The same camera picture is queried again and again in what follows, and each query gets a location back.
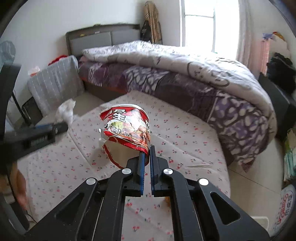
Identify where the white tissue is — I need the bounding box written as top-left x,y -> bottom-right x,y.
54,99 -> 76,126

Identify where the white plastic trash bin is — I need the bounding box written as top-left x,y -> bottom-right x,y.
251,216 -> 269,231

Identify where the person's left hand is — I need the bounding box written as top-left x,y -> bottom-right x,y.
1,162 -> 29,210

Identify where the small black bin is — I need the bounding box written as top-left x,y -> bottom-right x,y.
22,97 -> 43,126

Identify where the grey checked covered nightstand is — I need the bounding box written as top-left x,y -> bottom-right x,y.
27,55 -> 84,116

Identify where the cherry print tablecloth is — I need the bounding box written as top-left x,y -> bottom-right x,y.
17,90 -> 232,241

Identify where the bed headboard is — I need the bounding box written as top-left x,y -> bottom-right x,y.
65,24 -> 140,58

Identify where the standing fan covered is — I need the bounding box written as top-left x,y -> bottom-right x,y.
0,41 -> 16,69

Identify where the purple white quilt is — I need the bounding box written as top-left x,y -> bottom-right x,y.
78,40 -> 277,171

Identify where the lower Ganten water box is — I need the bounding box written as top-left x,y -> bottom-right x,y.
269,182 -> 295,240

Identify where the stack of books on floor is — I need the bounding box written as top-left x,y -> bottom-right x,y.
283,128 -> 296,182

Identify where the plaid coat hanging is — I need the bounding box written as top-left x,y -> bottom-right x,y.
140,1 -> 163,44

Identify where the black leather ottoman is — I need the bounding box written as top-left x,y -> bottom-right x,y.
258,72 -> 296,142

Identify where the pink curtain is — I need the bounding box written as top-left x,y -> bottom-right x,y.
236,1 -> 270,76

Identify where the black clothes pile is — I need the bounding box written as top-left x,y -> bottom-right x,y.
266,53 -> 295,95

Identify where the window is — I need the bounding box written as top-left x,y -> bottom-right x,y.
180,0 -> 240,60

